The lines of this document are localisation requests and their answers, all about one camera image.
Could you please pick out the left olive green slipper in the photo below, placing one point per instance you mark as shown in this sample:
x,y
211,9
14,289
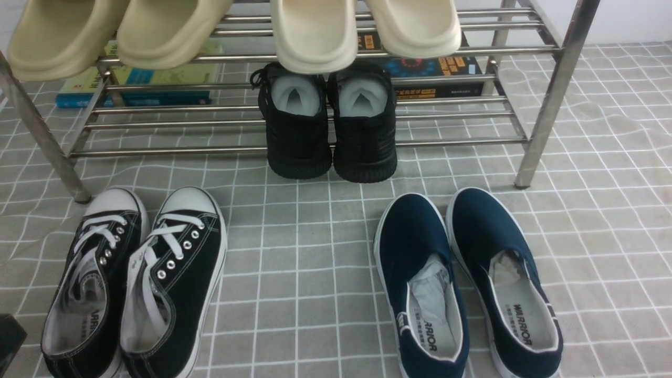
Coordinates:
x,y
56,40

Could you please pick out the green and blue book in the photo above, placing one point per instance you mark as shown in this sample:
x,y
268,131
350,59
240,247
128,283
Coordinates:
x,y
77,91

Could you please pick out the black colourful book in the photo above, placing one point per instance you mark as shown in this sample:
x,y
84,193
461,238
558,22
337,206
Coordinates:
x,y
436,68

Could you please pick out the left black knit shoe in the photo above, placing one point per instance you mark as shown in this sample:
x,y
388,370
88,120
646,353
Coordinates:
x,y
295,111

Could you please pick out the cream slipper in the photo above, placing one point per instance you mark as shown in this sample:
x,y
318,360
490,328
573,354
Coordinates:
x,y
417,29
314,37

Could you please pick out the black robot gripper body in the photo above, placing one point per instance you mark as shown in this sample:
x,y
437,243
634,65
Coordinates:
x,y
13,336

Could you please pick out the left cream slipper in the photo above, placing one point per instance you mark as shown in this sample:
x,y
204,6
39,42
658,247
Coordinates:
x,y
314,37

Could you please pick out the left navy slip-on shoe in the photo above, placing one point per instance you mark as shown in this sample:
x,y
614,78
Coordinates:
x,y
414,264

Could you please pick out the right olive green slipper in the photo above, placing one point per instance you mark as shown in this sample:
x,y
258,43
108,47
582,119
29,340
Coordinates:
x,y
161,35

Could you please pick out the olive green slipper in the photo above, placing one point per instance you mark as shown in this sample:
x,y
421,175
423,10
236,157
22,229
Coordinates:
x,y
56,40
161,35

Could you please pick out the right black knit shoe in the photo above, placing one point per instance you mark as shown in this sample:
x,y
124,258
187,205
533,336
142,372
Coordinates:
x,y
364,105

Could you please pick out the black canvas sneaker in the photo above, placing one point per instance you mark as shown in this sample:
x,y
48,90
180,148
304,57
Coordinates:
x,y
171,280
81,332

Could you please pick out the right navy slip-on shoe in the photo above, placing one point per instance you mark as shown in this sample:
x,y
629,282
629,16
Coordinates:
x,y
525,337

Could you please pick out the navy slip-on shoe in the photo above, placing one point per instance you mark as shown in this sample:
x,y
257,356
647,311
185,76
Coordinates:
x,y
525,337
414,264

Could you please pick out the metal shoe rack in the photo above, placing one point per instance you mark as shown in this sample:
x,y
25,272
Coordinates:
x,y
519,28

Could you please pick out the black knit shoe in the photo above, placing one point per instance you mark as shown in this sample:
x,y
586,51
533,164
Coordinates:
x,y
295,111
364,105

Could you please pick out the right cream slipper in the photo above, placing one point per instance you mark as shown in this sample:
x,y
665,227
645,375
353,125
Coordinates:
x,y
417,29

